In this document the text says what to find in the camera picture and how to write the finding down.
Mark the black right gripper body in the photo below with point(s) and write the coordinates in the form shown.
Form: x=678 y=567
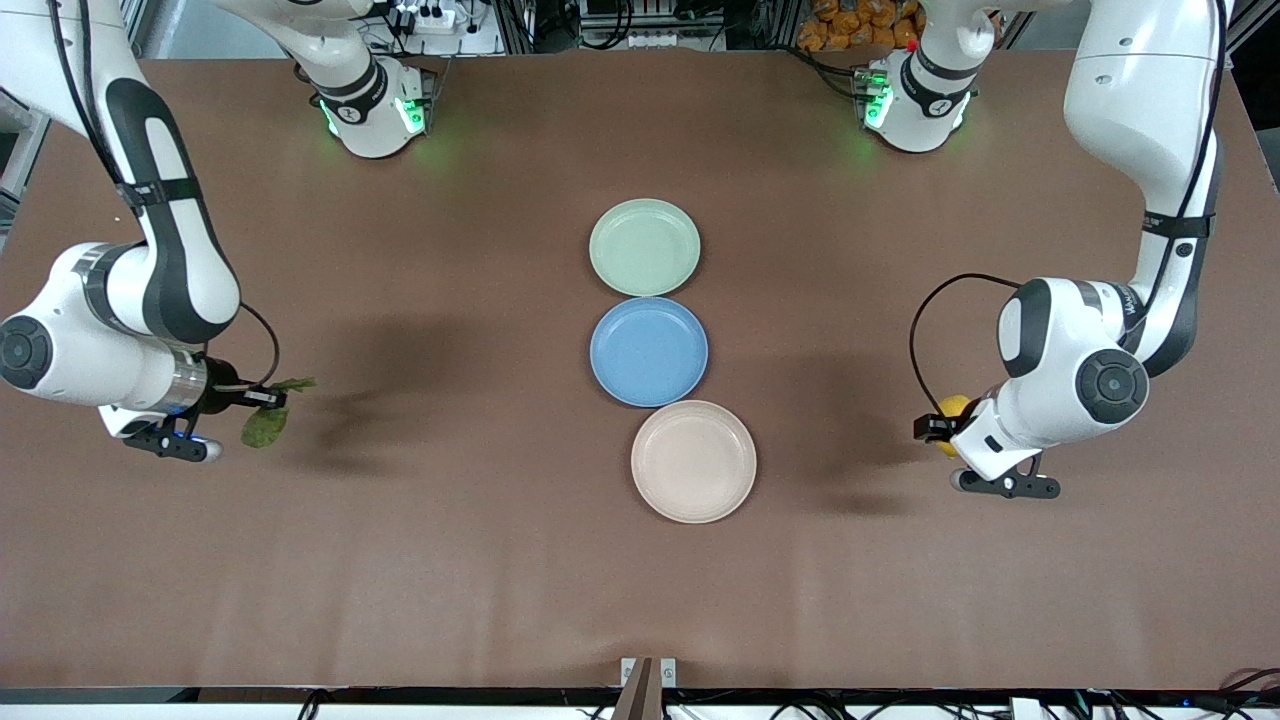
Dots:
x=221 y=388

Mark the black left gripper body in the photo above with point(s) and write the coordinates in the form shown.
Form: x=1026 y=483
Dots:
x=932 y=428

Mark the yellow lemon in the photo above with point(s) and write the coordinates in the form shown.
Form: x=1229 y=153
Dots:
x=955 y=404

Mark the green lettuce leaf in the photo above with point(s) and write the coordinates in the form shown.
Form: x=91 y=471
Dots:
x=262 y=428

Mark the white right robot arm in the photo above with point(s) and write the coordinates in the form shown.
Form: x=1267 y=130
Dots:
x=60 y=340

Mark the beige plate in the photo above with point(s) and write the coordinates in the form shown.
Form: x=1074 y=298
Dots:
x=693 y=462

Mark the blue plate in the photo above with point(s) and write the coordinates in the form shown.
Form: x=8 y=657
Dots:
x=648 y=352

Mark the small white box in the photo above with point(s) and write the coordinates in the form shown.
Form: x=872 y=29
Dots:
x=1027 y=709

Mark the light green plate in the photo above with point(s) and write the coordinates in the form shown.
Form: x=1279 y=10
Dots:
x=645 y=248

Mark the white power strip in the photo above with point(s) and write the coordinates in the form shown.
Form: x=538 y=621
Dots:
x=440 y=22

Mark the orange toy fruit pile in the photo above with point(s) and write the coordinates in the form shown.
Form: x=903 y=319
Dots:
x=840 y=25

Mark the black equipment rack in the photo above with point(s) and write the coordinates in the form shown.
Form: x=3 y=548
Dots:
x=650 y=20

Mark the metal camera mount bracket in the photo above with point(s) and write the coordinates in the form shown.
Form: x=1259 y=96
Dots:
x=645 y=690

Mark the aluminium frame profile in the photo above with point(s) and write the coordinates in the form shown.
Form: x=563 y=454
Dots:
x=1250 y=25

